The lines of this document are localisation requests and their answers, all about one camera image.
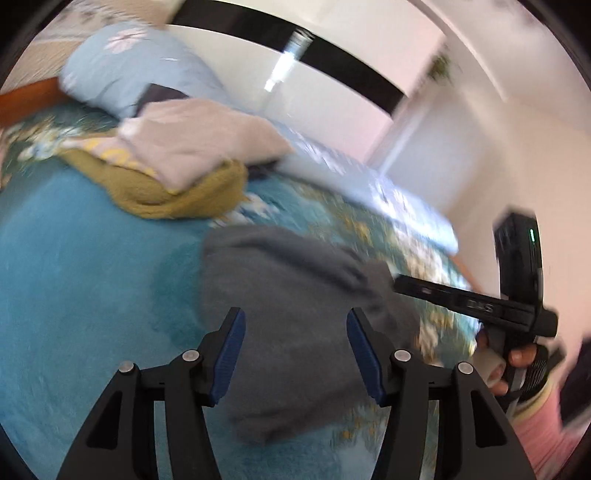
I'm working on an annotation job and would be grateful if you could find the grey knit sweater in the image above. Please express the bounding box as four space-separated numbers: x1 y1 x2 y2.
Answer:
200 225 420 443

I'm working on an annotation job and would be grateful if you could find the pink sleeve forearm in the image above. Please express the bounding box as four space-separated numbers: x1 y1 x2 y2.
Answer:
510 377 585 480

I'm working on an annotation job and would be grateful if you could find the person's right hand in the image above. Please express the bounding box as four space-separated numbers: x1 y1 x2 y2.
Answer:
471 329 537 397

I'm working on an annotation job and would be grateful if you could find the teal floral bed blanket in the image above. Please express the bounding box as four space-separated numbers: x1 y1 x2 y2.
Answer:
1 102 470 479

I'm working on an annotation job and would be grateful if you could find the olive yellow folded garment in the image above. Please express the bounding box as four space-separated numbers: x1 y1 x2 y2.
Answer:
58 148 249 220

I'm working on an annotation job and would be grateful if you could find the green hanging plant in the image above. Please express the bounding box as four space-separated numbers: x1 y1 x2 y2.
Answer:
427 53 458 85

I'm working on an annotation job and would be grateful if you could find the white black striped wardrobe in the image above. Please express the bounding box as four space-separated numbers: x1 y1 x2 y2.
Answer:
168 1 446 163

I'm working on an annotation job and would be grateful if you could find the beige folded garment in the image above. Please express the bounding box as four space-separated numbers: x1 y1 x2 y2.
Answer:
117 98 294 192

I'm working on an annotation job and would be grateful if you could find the dark navy folded garment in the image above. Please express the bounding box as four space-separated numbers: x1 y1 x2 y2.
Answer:
134 84 187 117

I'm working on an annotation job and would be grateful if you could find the light blue floral quilt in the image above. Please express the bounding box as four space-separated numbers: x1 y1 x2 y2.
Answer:
58 22 459 253

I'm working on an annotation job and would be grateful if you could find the beige patterned headboard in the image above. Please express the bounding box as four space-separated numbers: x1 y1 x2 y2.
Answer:
1 0 181 93

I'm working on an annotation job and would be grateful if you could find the wooden bed frame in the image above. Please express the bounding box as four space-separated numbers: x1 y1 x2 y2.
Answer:
0 77 68 127

